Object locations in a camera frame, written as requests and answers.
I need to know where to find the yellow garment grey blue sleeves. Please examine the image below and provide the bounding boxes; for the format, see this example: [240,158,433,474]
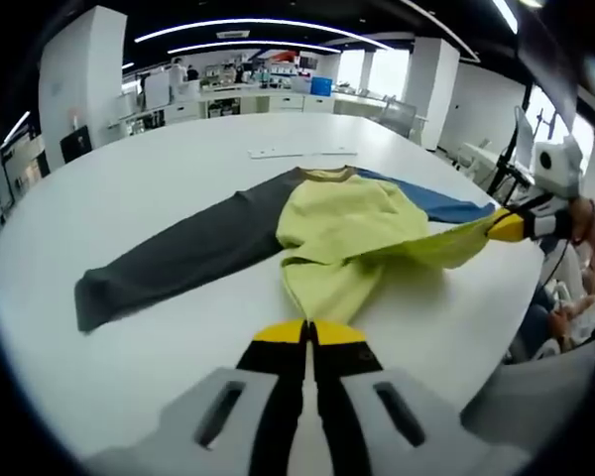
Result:
[73,166,502,333]

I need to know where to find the long curved ceiling light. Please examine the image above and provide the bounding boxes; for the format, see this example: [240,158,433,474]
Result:
[167,41,341,55]
[133,18,393,51]

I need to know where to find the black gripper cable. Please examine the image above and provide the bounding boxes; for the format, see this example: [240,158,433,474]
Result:
[537,240,572,298]

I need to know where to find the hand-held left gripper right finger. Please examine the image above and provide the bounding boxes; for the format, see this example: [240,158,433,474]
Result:
[309,319,527,476]

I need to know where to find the plain white square pillar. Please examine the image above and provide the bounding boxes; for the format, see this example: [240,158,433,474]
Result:
[404,37,460,150]

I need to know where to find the white monitor on stand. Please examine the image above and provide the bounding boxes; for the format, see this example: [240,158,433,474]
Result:
[485,104,536,199]

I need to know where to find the person's grey trousers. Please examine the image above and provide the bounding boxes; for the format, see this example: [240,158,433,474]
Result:
[460,341,595,447]

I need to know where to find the grey mesh office chair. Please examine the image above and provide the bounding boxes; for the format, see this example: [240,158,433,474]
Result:
[376,98,417,138]

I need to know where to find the person's right hand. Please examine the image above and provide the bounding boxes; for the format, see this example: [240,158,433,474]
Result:
[567,197,595,244]

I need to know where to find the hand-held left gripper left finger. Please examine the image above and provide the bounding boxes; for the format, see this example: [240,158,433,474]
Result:
[86,319,308,476]

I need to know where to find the white square pillar red mark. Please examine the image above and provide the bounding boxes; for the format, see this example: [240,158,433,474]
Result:
[39,7,128,170]

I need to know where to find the black hanging panel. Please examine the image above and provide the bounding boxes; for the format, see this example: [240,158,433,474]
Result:
[515,0,581,130]

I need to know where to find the white counter cabinets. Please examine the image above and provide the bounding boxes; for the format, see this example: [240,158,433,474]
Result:
[113,91,336,135]

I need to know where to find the black chair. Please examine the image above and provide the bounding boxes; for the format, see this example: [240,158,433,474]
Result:
[59,126,93,163]

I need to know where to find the ceiling light strip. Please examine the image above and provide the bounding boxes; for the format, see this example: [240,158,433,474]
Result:
[493,0,520,34]
[4,111,31,145]

